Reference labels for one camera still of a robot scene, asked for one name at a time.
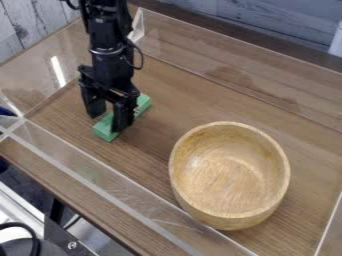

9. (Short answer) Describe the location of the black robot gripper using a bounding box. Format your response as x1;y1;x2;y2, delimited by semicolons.
77;48;140;132

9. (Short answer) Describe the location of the green rectangular block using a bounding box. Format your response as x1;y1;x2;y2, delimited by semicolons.
92;94;150;142

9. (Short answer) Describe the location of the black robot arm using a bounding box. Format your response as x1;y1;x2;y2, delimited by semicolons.
61;0;140;133

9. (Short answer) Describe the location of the light wooden bowl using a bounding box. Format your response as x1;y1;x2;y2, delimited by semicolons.
168;121;291;231

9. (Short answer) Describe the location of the clear acrylic tray enclosure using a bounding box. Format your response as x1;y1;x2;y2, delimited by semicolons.
0;8;342;256

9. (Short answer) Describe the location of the black metal bracket with screw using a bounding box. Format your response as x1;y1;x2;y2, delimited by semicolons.
40;218;98;256

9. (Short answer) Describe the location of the black cable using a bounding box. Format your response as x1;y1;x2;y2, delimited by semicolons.
0;221;42;256

